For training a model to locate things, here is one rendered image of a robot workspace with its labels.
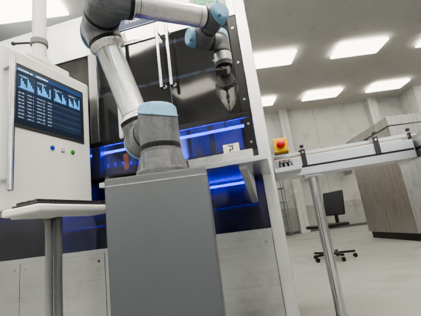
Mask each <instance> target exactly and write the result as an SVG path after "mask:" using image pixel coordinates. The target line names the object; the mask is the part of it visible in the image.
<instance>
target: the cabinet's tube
mask: <svg viewBox="0 0 421 316"><path fill-rule="evenodd" d="M11 44H12V45H13V46H15V45H26V44H30V46H31V47H32V54H34V55H36V56H38V57H40V58H42V59H44V60H46V61H48V62H49V59H48V58H47V49H48V41H47V34H46V0H32V38H31V39H30V42H14V41H12V42H11Z"/></svg>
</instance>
